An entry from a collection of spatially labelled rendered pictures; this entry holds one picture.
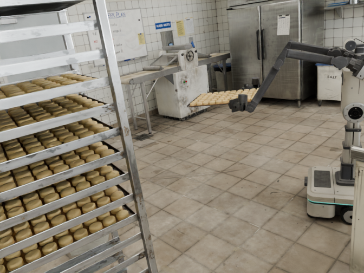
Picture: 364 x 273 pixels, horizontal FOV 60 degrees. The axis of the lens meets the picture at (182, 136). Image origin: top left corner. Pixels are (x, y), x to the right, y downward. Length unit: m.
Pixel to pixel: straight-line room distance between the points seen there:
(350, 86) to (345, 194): 0.82
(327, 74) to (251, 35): 1.45
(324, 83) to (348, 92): 3.18
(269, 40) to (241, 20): 0.66
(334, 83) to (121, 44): 3.59
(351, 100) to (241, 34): 3.75
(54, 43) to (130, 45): 1.34
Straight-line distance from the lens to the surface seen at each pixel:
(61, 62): 1.06
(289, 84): 5.72
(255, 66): 5.99
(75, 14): 5.47
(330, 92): 5.76
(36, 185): 1.12
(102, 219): 1.35
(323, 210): 2.81
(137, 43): 6.01
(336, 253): 2.60
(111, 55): 1.08
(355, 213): 2.11
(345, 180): 2.88
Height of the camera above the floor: 1.66
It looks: 20 degrees down
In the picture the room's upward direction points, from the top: 8 degrees counter-clockwise
